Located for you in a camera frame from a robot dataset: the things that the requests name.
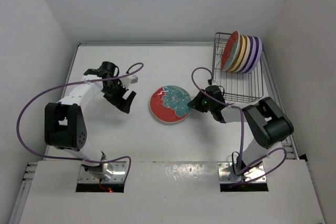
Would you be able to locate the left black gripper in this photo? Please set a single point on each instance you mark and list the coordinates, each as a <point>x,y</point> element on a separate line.
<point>122,103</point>

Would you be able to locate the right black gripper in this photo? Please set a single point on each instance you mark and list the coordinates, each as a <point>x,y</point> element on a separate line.
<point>196,104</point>

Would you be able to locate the red floral plate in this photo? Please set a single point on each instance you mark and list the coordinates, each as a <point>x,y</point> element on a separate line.
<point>169,104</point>
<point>230,51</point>

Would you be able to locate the wire dish rack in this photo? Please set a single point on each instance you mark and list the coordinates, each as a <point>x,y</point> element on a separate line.
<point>239,87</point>

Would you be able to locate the yellow plate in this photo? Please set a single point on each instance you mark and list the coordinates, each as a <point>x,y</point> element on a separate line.
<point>242,48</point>

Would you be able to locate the cream plate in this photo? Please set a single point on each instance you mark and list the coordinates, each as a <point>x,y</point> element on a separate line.
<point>246,54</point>

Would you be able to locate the purple plate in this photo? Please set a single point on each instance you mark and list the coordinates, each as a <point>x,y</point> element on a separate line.
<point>254,45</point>
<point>257,55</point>

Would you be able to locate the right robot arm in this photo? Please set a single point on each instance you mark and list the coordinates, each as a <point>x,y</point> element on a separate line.
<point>264,125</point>

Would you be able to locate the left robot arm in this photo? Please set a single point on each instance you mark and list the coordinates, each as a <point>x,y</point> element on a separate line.
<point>65,127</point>

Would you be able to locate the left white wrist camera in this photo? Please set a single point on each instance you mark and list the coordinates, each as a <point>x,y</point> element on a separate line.
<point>131,79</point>

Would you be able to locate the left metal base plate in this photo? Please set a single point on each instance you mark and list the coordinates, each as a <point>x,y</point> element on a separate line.
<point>118,174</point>

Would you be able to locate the metal base plate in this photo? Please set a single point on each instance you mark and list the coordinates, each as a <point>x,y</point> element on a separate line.
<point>255,175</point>
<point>118,174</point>

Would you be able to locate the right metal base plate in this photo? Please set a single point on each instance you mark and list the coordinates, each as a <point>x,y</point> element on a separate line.
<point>255,175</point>

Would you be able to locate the black cable red tip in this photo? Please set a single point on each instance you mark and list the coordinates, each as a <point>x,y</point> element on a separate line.
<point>104,188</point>

